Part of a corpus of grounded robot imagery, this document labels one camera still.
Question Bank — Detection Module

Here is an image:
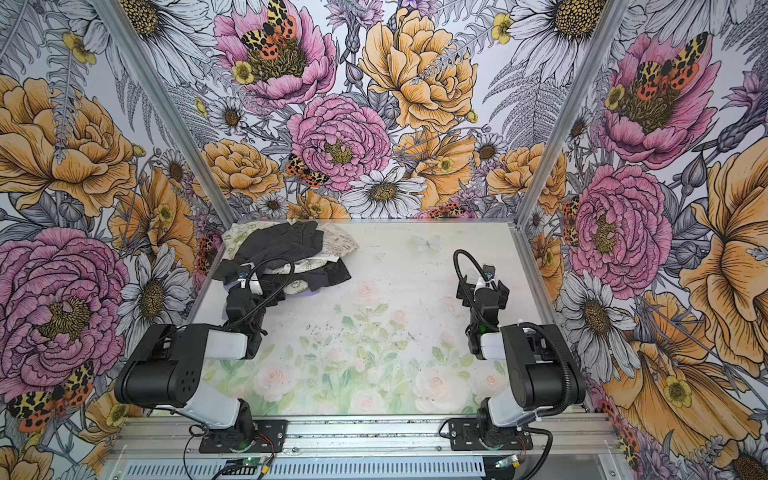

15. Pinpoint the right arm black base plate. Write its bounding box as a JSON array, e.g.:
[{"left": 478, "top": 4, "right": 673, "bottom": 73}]
[{"left": 439, "top": 417, "right": 533, "bottom": 452}]

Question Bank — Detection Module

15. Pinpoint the aluminium corner post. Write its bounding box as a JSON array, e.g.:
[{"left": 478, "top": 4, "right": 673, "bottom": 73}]
[
  {"left": 94, "top": 1, "right": 238, "bottom": 229},
  {"left": 515, "top": 0, "right": 630, "bottom": 229}
]

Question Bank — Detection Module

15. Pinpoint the right aluminium corner post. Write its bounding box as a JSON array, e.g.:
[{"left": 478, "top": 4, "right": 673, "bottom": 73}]
[{"left": 515, "top": 0, "right": 630, "bottom": 229}]

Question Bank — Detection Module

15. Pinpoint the left aluminium corner post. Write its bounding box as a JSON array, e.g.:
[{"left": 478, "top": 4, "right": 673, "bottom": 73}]
[{"left": 94, "top": 1, "right": 238, "bottom": 229}]

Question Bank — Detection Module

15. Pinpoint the white slotted cable duct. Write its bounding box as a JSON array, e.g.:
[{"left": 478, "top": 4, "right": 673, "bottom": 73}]
[{"left": 112, "top": 456, "right": 486, "bottom": 479}]

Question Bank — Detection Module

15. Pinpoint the aluminium front rail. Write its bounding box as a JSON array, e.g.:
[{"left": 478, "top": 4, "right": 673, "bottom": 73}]
[{"left": 108, "top": 413, "right": 620, "bottom": 461}]

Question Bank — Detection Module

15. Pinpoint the lavender purple shirt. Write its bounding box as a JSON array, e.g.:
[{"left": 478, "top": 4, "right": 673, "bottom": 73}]
[{"left": 297, "top": 289, "right": 327, "bottom": 298}]

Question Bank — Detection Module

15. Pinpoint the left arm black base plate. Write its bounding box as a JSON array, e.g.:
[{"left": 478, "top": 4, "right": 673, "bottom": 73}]
[{"left": 199, "top": 420, "right": 289, "bottom": 454}]

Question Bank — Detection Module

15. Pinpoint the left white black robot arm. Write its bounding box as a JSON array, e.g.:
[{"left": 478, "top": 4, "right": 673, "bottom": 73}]
[{"left": 114, "top": 263, "right": 277, "bottom": 451}]

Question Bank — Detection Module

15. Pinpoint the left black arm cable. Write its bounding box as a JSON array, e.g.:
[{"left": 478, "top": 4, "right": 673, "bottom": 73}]
[{"left": 230, "top": 256, "right": 296, "bottom": 330}]

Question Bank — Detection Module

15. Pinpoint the green circuit board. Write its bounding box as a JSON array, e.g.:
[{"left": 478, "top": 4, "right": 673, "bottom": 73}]
[{"left": 221, "top": 458, "right": 273, "bottom": 478}]

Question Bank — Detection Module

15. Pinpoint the black cloth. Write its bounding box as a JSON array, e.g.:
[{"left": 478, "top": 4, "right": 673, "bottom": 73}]
[{"left": 211, "top": 220, "right": 353, "bottom": 295}]

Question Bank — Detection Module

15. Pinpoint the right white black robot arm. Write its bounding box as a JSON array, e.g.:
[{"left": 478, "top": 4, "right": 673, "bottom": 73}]
[{"left": 450, "top": 267, "right": 586, "bottom": 450}]

